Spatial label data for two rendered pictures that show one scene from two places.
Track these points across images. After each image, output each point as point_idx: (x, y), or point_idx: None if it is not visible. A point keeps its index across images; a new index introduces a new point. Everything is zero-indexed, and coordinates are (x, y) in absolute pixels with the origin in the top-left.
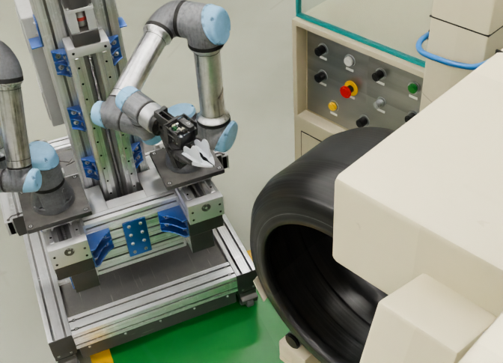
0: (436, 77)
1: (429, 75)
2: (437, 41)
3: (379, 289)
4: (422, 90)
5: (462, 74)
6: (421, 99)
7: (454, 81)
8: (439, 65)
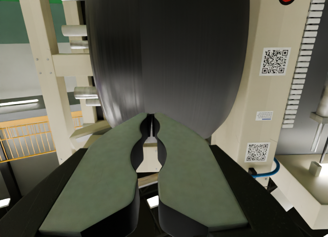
0: (233, 151)
1: (235, 153)
2: None
3: (87, 140)
4: (238, 143)
5: (227, 149)
6: (240, 137)
7: (229, 146)
8: (232, 158)
